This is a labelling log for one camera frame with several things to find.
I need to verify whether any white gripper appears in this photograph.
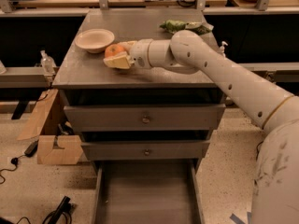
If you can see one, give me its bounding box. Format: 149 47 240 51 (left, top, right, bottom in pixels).
104 39 152 69

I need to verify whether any orange fruit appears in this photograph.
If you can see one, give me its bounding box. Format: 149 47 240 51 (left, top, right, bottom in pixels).
105 44 125 58

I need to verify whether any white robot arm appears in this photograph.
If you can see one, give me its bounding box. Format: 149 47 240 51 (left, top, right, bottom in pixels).
104 30 299 224

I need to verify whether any grey top drawer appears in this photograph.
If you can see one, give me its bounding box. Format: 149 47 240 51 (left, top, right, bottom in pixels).
64 105 225 132

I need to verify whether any grey drawer cabinet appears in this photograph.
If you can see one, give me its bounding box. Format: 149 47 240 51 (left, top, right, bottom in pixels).
51 8 236 173

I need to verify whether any grey middle drawer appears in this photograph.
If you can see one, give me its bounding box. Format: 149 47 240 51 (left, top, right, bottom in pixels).
81 141 209 161

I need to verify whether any grey open bottom drawer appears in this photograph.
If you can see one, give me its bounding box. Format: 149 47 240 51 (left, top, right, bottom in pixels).
92 160 206 224

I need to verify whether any white ceramic bowl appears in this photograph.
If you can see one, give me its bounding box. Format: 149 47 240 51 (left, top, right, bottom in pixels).
75 29 115 53

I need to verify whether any green chip bag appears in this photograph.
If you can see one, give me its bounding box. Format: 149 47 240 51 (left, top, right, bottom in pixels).
160 20 214 35

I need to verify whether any clear sanitizer bottle left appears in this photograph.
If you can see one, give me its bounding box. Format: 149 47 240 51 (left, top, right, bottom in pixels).
40 50 56 74

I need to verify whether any white pump bottle right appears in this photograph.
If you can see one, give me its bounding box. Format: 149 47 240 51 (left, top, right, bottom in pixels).
220 41 228 58

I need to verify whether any wooden board piece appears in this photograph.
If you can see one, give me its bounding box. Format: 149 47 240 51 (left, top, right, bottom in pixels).
37 135 83 165

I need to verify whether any black power adapter left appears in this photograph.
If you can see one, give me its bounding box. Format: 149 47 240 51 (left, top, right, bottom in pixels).
24 141 38 157

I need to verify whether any black device on floor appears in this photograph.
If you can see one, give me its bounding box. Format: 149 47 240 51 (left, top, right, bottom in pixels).
42 196 73 224

